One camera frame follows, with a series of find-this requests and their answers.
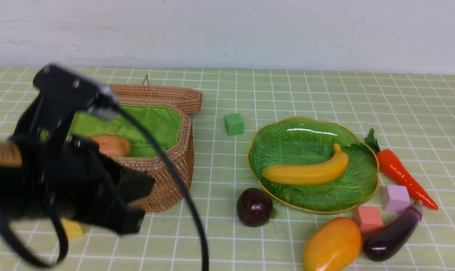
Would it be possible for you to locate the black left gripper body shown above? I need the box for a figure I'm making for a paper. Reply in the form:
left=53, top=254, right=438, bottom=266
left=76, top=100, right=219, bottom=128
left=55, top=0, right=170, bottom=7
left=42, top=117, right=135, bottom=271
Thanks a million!
left=9, top=135, right=130, bottom=222

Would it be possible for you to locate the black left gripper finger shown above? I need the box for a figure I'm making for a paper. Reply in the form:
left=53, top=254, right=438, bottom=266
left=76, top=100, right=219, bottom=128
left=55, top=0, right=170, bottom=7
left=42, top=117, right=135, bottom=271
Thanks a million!
left=117, top=166, right=155, bottom=204
left=75, top=205, right=145, bottom=236

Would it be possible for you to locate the brown potato toy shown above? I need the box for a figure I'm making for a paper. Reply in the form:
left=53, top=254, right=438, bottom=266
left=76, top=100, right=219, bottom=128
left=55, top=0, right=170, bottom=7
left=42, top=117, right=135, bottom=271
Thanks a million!
left=89, top=134, right=131, bottom=157

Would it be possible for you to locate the dark purple mangosteen toy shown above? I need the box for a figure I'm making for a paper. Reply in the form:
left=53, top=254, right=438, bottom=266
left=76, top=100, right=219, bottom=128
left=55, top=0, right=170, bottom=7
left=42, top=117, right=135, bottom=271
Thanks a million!
left=236, top=187, right=277, bottom=228

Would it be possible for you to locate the yellow banana toy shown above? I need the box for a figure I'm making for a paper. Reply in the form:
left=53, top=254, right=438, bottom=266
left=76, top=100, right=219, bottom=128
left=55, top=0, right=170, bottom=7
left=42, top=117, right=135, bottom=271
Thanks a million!
left=261, top=143, right=350, bottom=186

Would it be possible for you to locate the orange mango toy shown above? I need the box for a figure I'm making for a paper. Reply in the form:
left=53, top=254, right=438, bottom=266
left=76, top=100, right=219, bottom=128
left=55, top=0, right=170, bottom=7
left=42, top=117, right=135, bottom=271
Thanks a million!
left=303, top=217, right=362, bottom=271

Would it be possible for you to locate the orange carrot toy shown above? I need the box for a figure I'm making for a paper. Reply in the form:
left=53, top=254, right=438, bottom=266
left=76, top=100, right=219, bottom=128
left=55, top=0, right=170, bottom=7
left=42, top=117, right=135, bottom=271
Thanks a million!
left=364, top=128, right=439, bottom=210

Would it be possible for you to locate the purple eggplant toy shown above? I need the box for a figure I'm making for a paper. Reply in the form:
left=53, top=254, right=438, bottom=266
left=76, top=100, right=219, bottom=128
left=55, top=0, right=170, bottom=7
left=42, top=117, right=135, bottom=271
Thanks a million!
left=363, top=201, right=423, bottom=262

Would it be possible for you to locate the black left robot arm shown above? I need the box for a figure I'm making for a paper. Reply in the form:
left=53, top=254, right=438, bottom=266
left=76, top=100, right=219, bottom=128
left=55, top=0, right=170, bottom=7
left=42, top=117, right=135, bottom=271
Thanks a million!
left=0, top=136, right=155, bottom=235

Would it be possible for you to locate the yellow foam cube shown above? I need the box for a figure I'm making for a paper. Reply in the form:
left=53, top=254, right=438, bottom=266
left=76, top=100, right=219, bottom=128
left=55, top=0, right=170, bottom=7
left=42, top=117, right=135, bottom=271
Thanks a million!
left=61, top=218, right=85, bottom=239

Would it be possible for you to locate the woven wicker basket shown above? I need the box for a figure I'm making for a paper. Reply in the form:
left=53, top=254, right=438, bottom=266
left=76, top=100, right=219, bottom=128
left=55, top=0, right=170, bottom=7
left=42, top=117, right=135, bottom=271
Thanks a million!
left=39, top=100, right=195, bottom=214

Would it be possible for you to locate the woven wicker basket lid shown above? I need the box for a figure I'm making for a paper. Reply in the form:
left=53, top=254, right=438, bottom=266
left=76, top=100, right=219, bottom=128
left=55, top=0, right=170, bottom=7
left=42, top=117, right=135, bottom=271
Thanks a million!
left=109, top=75, right=202, bottom=114

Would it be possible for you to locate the green foam cube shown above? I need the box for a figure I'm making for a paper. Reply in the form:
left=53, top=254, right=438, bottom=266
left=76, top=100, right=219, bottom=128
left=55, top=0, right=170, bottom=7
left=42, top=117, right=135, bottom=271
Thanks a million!
left=224, top=113, right=244, bottom=137

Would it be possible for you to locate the green leaf-shaped glass plate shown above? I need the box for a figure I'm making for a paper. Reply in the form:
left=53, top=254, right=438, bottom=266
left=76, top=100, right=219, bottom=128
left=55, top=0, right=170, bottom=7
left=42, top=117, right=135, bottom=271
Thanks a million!
left=247, top=117, right=380, bottom=215

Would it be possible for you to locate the red foam cube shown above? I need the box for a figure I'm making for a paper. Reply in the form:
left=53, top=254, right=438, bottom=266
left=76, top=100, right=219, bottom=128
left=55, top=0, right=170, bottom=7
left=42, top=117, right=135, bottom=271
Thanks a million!
left=353, top=206, right=384, bottom=236

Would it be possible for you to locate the pink foam cube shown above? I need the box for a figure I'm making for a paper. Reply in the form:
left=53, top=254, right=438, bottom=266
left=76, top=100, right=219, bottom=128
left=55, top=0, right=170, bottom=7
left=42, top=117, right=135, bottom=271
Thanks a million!
left=382, top=185, right=411, bottom=212

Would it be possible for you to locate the green checkered tablecloth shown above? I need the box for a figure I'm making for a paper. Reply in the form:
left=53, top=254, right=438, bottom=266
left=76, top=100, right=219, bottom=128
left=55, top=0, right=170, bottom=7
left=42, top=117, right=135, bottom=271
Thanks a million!
left=0, top=67, right=455, bottom=271

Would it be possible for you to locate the black camera cable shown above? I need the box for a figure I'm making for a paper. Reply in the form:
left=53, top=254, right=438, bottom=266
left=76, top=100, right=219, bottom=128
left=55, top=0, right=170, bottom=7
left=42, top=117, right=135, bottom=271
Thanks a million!
left=0, top=105, right=210, bottom=271

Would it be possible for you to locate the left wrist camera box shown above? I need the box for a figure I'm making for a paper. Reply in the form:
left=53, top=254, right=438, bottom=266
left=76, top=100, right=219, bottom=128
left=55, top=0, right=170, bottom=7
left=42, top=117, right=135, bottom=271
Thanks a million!
left=12, top=63, right=119, bottom=152

